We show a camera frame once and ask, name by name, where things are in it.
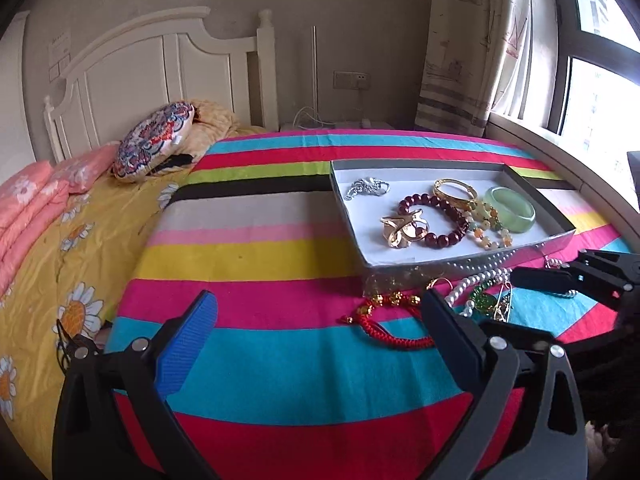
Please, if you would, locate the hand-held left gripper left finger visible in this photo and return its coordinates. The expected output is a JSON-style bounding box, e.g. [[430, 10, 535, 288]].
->
[[52, 289, 221, 480]]

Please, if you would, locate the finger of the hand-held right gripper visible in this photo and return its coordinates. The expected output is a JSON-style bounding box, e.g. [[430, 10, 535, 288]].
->
[[509, 266, 583, 297]]

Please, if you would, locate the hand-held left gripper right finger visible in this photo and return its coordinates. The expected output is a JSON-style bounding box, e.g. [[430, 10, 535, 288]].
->
[[421, 287, 588, 480]]

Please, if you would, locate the green pendant ornament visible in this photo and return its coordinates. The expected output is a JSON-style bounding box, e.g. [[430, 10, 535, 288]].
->
[[465, 247, 518, 321]]

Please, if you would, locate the pearl necklace with silver chain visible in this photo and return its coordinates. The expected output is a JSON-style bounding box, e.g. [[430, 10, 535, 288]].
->
[[446, 266, 513, 317]]

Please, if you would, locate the green jade bangle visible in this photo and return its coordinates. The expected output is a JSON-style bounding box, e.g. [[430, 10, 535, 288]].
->
[[482, 186, 537, 234]]

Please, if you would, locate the multicolour bead bracelet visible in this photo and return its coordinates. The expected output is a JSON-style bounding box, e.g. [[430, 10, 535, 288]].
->
[[462, 200, 515, 251]]

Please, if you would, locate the gold brooch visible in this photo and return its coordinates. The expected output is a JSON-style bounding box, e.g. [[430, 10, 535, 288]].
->
[[380, 210, 431, 250]]

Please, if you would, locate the gold bangle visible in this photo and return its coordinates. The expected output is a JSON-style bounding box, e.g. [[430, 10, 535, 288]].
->
[[433, 178, 481, 211]]

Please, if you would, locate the dark red bead bracelet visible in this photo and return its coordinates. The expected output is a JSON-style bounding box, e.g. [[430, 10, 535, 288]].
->
[[398, 194, 471, 250]]

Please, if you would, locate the grey cardboard box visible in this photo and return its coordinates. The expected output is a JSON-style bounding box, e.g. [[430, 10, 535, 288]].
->
[[329, 159, 577, 268]]

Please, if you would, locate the silver chain bracelet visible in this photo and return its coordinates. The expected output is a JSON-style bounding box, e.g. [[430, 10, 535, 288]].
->
[[344, 176, 391, 202]]

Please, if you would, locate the person's right forearm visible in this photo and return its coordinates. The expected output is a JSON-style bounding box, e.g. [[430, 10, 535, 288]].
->
[[567, 305, 640, 441]]

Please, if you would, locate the striped blanket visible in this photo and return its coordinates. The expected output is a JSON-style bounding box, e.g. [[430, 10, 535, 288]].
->
[[105, 129, 640, 480]]

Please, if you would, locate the white window sill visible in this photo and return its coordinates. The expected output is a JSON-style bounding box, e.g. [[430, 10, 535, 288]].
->
[[487, 112, 640, 261]]

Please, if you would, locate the yellow daisy bed sheet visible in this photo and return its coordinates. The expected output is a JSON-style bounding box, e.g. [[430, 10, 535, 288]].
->
[[0, 160, 201, 480]]

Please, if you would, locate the black cloth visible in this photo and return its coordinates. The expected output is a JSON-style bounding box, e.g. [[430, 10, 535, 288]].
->
[[150, 152, 194, 176]]

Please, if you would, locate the window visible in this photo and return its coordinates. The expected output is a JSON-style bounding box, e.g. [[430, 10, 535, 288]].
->
[[547, 0, 640, 161]]

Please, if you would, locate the pink floral folded quilt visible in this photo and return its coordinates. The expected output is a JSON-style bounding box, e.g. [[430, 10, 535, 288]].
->
[[0, 162, 71, 301]]

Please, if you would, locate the embroidered cushion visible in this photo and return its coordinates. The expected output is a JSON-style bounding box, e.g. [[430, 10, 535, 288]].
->
[[111, 101, 196, 181]]

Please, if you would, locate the pink floral pillow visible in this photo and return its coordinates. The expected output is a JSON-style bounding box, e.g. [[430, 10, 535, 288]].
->
[[52, 141, 121, 195]]

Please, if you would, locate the printed curtain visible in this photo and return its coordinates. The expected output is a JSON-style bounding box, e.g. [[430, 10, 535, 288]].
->
[[415, 0, 556, 138]]

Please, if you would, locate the white nightstand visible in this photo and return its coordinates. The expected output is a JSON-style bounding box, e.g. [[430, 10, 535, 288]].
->
[[279, 119, 396, 133]]

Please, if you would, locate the white bed headboard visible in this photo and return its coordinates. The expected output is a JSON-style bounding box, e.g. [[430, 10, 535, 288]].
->
[[42, 6, 280, 161]]

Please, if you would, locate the red cord bracelet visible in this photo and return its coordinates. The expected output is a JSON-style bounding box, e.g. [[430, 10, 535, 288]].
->
[[341, 291, 437, 352]]

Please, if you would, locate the white cable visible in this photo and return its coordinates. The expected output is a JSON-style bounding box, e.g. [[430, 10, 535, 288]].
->
[[292, 106, 326, 128]]

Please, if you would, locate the wall socket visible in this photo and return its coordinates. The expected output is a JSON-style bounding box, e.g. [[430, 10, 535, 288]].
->
[[333, 71, 370, 90]]

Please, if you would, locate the white wall conduit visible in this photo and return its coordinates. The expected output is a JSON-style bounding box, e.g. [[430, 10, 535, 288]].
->
[[310, 25, 317, 121]]

